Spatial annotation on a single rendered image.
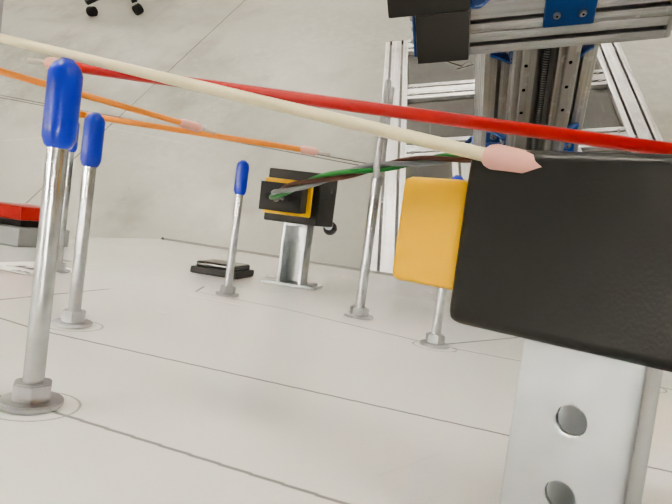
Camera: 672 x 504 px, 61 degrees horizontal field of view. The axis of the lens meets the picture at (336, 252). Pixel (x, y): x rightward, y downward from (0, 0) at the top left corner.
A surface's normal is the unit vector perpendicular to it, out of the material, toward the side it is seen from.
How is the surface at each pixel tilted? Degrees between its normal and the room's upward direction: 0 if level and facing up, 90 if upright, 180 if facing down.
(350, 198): 0
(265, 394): 48
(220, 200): 0
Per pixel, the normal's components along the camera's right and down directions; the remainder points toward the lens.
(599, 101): -0.15, -0.65
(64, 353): 0.13, -0.99
